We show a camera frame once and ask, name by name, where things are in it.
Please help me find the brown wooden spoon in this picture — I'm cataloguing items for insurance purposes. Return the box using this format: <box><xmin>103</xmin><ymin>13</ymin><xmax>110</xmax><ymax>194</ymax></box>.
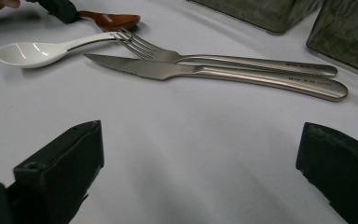
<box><xmin>76</xmin><ymin>9</ymin><xmax>142</xmax><ymax>33</ymax></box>

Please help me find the steel fork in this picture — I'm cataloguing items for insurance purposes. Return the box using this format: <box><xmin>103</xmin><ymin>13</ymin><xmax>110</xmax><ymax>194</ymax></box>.
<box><xmin>113</xmin><ymin>27</ymin><xmax>338</xmax><ymax>78</ymax></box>

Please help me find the white table cover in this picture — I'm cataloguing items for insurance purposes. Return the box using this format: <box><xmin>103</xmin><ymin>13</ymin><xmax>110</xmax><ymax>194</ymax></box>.
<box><xmin>0</xmin><ymin>0</ymin><xmax>358</xmax><ymax>224</ymax></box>

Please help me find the steel knife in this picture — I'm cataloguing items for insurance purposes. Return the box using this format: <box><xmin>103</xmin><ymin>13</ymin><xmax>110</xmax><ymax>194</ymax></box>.
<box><xmin>84</xmin><ymin>53</ymin><xmax>349</xmax><ymax>103</ymax></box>

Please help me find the white ceramic spoon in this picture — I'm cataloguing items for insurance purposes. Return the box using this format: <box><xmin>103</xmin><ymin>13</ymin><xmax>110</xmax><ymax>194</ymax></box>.
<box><xmin>0</xmin><ymin>31</ymin><xmax>129</xmax><ymax>69</ymax></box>

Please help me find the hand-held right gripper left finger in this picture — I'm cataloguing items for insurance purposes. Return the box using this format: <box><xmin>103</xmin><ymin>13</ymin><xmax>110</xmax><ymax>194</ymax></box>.
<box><xmin>13</xmin><ymin>120</ymin><xmax>105</xmax><ymax>224</ymax></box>

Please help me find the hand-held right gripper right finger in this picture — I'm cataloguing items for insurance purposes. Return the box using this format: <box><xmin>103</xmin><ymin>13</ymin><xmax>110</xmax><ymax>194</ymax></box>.
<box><xmin>296</xmin><ymin>121</ymin><xmax>358</xmax><ymax>224</ymax></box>

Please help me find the smoky clear plastic bin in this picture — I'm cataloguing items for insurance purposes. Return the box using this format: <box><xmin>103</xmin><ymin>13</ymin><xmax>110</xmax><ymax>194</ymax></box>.
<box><xmin>186</xmin><ymin>0</ymin><xmax>324</xmax><ymax>35</ymax></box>
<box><xmin>306</xmin><ymin>0</ymin><xmax>358</xmax><ymax>82</ymax></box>

